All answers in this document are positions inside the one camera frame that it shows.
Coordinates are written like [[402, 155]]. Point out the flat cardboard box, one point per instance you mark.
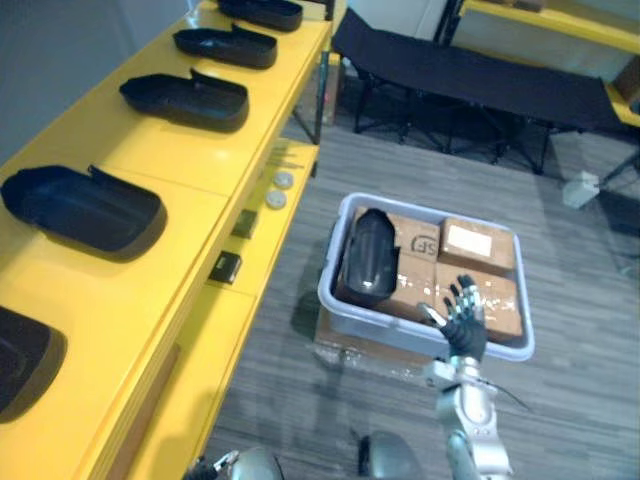
[[370, 350]]

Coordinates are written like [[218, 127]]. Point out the cardboard box with clear tape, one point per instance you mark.
[[500, 305]]

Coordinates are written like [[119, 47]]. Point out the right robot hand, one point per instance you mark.
[[467, 334]]

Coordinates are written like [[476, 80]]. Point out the black folding cot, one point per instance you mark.
[[470, 90]]

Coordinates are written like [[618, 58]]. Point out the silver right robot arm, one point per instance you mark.
[[475, 420]]

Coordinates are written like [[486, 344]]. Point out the grey plastic bin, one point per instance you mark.
[[425, 280]]

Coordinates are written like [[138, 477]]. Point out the small black box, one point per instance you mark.
[[226, 266], [246, 223]]

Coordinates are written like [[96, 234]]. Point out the black plastic housing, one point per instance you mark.
[[84, 212], [226, 46], [262, 11], [25, 360], [372, 260], [186, 100]]

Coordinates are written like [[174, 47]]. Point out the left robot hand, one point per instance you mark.
[[216, 465]]

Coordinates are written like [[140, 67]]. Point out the small white box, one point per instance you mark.
[[580, 189]]

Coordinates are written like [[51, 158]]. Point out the cardboard box with printed logo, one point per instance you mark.
[[417, 240]]

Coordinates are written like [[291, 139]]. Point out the round white disc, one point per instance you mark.
[[283, 179], [275, 199]]

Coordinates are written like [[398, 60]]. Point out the cardboard box with white label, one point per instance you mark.
[[477, 246]]

